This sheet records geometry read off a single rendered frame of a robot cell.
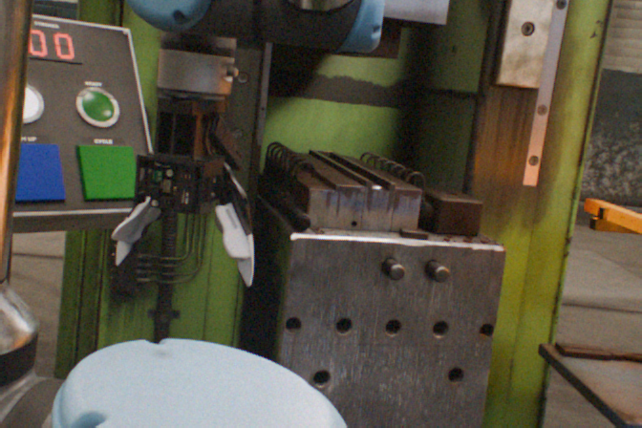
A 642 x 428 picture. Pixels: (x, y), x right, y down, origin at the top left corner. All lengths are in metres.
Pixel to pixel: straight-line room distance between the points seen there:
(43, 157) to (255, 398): 0.73
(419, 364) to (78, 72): 0.72
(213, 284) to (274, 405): 1.09
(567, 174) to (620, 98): 6.31
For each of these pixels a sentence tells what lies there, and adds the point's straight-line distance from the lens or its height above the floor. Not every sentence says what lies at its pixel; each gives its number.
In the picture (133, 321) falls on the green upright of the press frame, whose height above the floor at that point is 0.69.
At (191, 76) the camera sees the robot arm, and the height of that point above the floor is 1.15.
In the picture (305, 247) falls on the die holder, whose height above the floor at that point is 0.89.
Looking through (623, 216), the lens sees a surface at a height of 0.99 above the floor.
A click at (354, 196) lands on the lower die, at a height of 0.97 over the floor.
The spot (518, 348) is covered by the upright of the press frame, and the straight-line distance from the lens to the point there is 1.65.
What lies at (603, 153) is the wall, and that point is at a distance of 7.88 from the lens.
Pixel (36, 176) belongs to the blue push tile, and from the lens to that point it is 0.99.
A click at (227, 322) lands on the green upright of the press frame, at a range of 1.43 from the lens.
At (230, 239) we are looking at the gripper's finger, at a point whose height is 0.99.
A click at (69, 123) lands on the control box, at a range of 1.05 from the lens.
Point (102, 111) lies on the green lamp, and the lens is 1.07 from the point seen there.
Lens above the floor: 1.18
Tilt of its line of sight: 9 degrees down
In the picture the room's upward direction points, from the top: 7 degrees clockwise
